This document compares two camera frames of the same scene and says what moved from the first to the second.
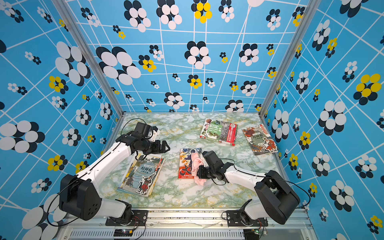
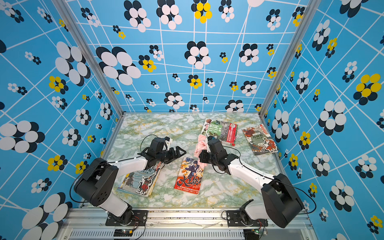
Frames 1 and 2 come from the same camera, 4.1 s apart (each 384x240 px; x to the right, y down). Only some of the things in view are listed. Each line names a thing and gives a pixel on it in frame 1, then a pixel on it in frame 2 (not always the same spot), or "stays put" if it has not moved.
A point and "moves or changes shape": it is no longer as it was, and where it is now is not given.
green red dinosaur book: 219,131 stays put
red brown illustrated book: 259,140 stays put
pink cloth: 197,162 → 202,145
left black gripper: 158,149 → 174,156
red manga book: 185,166 moves or changes shape
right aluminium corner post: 311,9 stays put
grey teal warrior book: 141,175 stays put
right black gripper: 200,172 → 202,156
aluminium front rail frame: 185,225 stays put
